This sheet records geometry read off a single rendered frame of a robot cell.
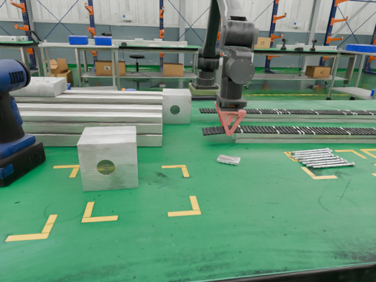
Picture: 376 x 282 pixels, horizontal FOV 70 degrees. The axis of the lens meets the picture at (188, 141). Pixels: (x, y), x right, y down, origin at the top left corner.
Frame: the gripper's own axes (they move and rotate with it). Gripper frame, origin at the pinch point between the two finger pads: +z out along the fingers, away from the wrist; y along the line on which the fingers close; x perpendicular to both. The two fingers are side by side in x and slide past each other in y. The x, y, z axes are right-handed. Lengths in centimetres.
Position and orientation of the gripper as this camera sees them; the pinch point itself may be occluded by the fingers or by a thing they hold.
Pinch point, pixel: (227, 128)
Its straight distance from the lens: 75.9
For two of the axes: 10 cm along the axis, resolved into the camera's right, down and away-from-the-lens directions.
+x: 10.0, 0.1, 0.8
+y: 0.7, 3.9, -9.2
